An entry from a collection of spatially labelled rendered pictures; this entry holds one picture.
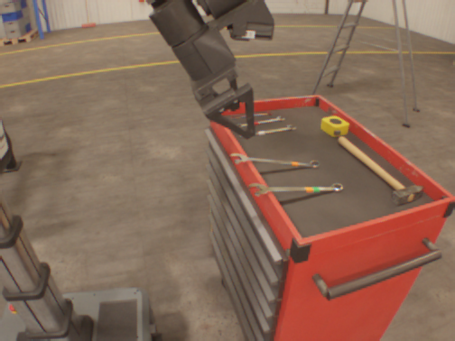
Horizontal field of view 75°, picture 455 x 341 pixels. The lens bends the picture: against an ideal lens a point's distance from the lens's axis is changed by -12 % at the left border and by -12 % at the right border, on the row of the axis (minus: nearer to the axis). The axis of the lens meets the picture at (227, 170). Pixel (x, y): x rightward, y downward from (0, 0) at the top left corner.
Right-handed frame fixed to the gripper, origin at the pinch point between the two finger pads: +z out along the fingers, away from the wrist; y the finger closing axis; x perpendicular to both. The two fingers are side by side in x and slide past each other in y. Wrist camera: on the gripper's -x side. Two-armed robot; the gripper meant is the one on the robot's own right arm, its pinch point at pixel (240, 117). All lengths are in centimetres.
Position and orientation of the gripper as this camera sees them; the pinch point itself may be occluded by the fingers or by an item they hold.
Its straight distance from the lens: 50.5
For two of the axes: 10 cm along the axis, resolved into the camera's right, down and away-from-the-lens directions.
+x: -8.5, 5.0, 1.4
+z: 4.9, 6.7, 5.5
